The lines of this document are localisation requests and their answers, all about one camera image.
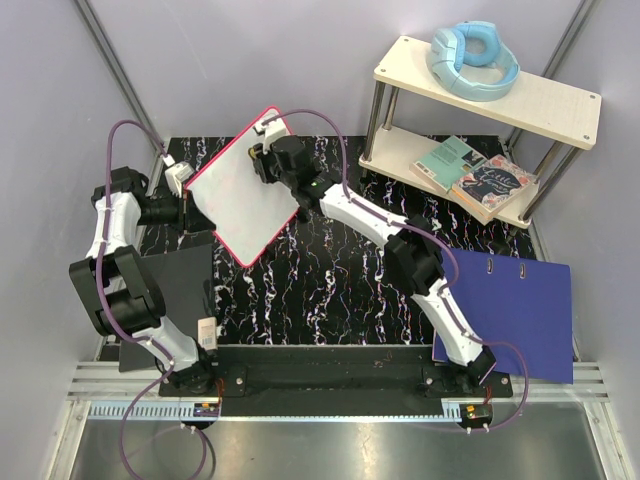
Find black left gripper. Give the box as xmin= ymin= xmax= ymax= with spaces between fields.
xmin=138 ymin=187 xmax=216 ymax=235

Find pink-framed whiteboard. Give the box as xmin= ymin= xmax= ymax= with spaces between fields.
xmin=185 ymin=106 xmax=298 ymax=268

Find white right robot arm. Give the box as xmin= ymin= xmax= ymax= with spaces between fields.
xmin=248 ymin=135 xmax=496 ymax=397

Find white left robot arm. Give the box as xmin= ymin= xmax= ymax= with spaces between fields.
xmin=69 ymin=167 xmax=216 ymax=396

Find black flat panel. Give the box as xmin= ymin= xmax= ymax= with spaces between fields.
xmin=117 ymin=243 xmax=217 ymax=374

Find white barcode label tag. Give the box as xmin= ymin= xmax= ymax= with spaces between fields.
xmin=197 ymin=317 xmax=218 ymax=351

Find teal paperback book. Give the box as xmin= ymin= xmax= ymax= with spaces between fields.
xmin=409 ymin=136 xmax=487 ymax=195

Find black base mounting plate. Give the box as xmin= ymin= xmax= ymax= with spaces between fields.
xmin=191 ymin=345 xmax=513 ymax=421

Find light blue headphones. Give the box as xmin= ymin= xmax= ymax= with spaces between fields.
xmin=426 ymin=21 xmax=521 ymax=102

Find navy floral book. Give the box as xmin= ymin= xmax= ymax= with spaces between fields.
xmin=450 ymin=155 xmax=537 ymax=225

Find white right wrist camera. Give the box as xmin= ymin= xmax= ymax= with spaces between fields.
xmin=252 ymin=118 xmax=291 ymax=144

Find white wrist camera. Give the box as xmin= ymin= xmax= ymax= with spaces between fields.
xmin=163 ymin=155 xmax=195 ymax=198
xmin=252 ymin=118 xmax=291 ymax=144

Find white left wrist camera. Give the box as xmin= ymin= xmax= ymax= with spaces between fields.
xmin=163 ymin=155 xmax=195 ymax=198

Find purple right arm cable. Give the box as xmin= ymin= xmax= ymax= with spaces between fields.
xmin=259 ymin=108 xmax=530 ymax=432

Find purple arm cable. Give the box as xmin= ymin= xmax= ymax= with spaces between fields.
xmin=94 ymin=119 xmax=217 ymax=479
xmin=259 ymin=108 xmax=530 ymax=432

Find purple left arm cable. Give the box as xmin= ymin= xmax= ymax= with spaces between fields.
xmin=94 ymin=119 xmax=217 ymax=479

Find blue ring binder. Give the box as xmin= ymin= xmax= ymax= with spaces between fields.
xmin=426 ymin=249 xmax=573 ymax=384

